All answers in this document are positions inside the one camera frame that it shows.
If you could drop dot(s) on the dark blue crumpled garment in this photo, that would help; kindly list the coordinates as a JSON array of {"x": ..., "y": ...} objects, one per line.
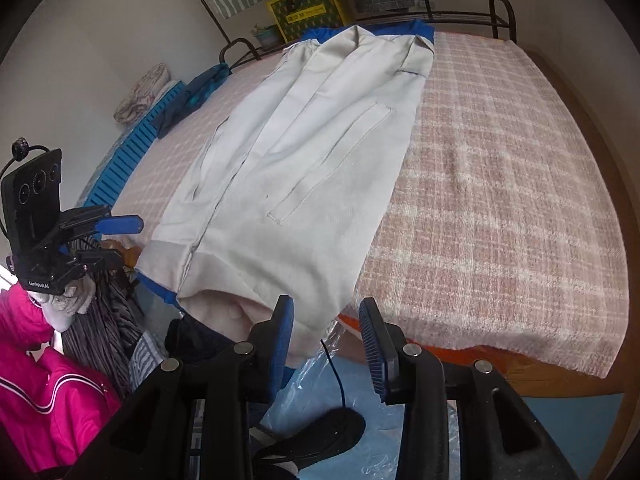
[{"x": 190, "y": 98}]

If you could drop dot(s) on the pink sleeve left forearm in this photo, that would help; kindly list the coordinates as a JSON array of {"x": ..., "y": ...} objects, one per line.
[{"x": 51, "y": 406}]

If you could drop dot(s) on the yellow green patterned box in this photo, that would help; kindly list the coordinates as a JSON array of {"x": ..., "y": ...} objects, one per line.
[{"x": 295, "y": 17}]

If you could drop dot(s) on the pink plaid bed blanket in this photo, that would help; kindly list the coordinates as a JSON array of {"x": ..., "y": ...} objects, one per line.
[{"x": 500, "y": 231}]

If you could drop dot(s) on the blue slatted plastic crate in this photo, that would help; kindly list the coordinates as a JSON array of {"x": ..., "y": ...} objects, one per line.
[{"x": 112, "y": 174}]

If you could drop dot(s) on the left hand white glove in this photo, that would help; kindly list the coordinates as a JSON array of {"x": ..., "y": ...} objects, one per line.
[{"x": 60, "y": 311}]

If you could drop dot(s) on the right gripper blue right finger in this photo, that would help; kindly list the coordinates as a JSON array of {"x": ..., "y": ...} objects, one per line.
[{"x": 381, "y": 354}]

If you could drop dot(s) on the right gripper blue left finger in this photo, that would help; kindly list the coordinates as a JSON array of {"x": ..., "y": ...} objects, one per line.
[{"x": 279, "y": 333}]

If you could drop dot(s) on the black metal clothes rack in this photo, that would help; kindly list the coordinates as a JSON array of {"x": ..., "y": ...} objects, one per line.
[{"x": 500, "y": 14}]

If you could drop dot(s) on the small potted plant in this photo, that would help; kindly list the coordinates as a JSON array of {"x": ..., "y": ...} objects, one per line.
[{"x": 268, "y": 37}]

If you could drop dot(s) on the white and blue jacket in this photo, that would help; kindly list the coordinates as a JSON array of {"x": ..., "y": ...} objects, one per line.
[{"x": 287, "y": 194}]

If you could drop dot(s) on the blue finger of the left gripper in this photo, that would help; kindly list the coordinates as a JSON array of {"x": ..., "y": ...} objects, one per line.
[{"x": 120, "y": 225}]

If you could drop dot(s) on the phone camera on gripper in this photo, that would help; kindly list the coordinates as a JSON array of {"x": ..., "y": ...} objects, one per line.
[{"x": 30, "y": 192}]

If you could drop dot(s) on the floral folded cloth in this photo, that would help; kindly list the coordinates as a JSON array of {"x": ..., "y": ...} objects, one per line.
[{"x": 142, "y": 95}]

